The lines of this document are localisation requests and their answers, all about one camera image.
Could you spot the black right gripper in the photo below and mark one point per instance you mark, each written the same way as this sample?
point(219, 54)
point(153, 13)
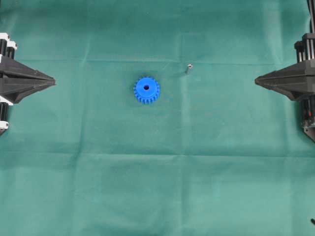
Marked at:
point(297, 82)

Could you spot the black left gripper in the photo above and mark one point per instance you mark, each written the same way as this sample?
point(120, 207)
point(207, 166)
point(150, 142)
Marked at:
point(13, 90)

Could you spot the small grey metal shaft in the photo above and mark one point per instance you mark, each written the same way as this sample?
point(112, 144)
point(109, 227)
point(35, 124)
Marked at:
point(188, 69)

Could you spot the blue plastic gear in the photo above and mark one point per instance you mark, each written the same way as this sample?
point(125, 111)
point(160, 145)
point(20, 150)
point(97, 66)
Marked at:
point(146, 90)

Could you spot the green table cloth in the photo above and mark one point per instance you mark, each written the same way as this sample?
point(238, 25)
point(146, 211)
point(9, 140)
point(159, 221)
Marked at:
point(214, 155)

